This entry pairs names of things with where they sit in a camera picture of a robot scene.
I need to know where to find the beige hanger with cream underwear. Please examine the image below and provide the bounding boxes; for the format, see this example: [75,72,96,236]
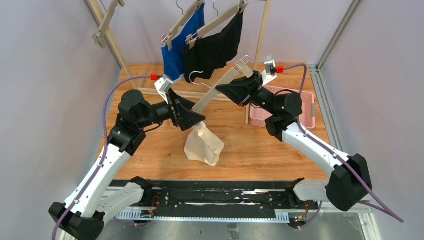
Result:
[188,54,253,115]

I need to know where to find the beige hanger with blue underwear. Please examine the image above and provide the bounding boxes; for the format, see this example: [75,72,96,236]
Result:
[161,0,205,50]

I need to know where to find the wooden clothes rack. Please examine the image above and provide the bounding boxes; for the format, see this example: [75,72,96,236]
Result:
[82,0,273,126]

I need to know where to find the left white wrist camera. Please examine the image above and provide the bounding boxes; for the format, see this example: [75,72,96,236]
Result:
[154,74,173,104]

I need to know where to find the empty beige clip hanger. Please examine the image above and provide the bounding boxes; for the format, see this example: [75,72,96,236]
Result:
[92,0,125,49]

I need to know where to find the pink plastic basket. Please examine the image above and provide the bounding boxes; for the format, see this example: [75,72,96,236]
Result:
[249,85,316,130]

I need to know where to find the cream underwear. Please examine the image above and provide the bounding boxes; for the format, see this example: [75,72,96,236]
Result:
[184,121,225,167]

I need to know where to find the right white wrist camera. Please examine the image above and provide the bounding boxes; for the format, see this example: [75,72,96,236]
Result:
[260,55,278,86]

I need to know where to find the purple cable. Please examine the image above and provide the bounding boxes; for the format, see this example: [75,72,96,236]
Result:
[51,73,158,240]
[276,63,405,223]

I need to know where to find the beige hanger with black underwear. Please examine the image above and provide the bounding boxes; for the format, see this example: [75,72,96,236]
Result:
[185,0,248,49]

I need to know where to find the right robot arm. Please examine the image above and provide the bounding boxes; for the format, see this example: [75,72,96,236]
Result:
[215,71,372,212]

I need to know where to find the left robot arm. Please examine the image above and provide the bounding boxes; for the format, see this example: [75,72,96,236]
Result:
[48,89,205,240]

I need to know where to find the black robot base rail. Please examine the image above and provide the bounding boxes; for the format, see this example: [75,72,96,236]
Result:
[74,179,352,224]

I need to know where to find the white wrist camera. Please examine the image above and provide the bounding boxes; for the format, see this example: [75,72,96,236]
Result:
[260,55,278,86]
[154,74,173,104]

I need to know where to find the black underwear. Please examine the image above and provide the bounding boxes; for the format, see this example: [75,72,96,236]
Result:
[182,12,244,83]

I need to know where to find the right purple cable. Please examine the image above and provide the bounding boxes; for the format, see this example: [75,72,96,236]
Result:
[276,63,405,223]

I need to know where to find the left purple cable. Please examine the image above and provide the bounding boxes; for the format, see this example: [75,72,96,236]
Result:
[51,73,158,240]

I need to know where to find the blue underwear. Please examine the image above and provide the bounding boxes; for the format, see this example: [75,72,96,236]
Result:
[161,2,205,82]

